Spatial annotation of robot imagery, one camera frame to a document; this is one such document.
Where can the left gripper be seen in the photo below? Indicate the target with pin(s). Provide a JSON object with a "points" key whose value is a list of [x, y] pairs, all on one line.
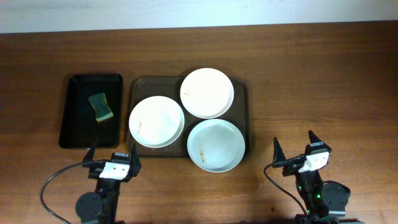
{"points": [[93, 174]]}

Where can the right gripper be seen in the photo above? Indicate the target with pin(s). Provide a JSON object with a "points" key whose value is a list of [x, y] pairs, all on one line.
{"points": [[288, 167]]}

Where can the green yellow sponge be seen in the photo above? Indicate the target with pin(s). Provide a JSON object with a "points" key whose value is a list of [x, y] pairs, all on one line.
{"points": [[100, 105]]}

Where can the cream white plate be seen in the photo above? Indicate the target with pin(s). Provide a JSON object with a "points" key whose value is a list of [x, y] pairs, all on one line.
{"points": [[156, 121]]}

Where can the light blue plate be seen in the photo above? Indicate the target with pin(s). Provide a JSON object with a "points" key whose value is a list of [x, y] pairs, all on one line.
{"points": [[216, 145]]}

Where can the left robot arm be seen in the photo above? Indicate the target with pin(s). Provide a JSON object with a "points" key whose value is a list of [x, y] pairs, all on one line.
{"points": [[100, 205]]}

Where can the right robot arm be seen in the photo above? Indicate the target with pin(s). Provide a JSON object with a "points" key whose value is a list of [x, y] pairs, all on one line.
{"points": [[324, 200]]}

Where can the black small tray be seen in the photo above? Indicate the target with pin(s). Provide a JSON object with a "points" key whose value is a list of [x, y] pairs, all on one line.
{"points": [[79, 126]]}

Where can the brown serving tray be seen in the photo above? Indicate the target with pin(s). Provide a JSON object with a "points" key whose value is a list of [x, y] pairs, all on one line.
{"points": [[237, 114]]}

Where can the pink plate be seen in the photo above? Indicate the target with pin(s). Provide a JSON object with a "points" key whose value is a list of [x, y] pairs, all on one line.
{"points": [[207, 93]]}

